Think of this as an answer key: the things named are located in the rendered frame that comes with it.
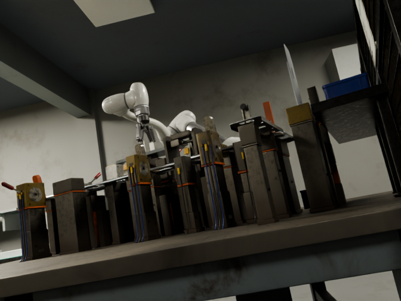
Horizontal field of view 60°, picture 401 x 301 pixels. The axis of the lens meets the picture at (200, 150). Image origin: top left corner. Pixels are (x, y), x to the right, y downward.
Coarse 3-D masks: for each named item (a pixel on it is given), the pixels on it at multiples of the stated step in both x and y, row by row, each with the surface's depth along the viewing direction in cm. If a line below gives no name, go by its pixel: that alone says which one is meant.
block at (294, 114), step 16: (288, 112) 120; (304, 112) 117; (304, 128) 117; (304, 144) 117; (304, 160) 116; (320, 160) 114; (304, 176) 116; (320, 176) 113; (320, 192) 113; (320, 208) 112
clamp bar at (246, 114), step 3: (240, 105) 159; (243, 105) 159; (246, 105) 161; (240, 108) 159; (243, 108) 158; (246, 108) 162; (249, 108) 162; (243, 111) 162; (246, 111) 161; (249, 111) 160; (243, 114) 161; (246, 114) 161; (249, 114) 159; (243, 117) 160; (246, 117) 161; (249, 117) 159; (249, 120) 158; (243, 123) 160
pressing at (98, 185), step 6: (282, 132) 127; (276, 138) 137; (282, 138) 140; (288, 138) 142; (222, 150) 143; (228, 150) 145; (192, 156) 140; (198, 156) 146; (192, 162) 159; (198, 162) 160; (150, 168) 153; (156, 168) 151; (162, 168) 159; (168, 168) 164; (108, 180) 162; (114, 180) 169; (120, 180) 173; (90, 186) 167; (96, 186) 177; (102, 186) 182; (48, 198) 190
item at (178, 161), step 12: (180, 156) 133; (180, 168) 132; (192, 168) 137; (180, 180) 132; (192, 180) 134; (192, 192) 133; (192, 204) 131; (192, 216) 129; (192, 228) 129; (204, 228) 133
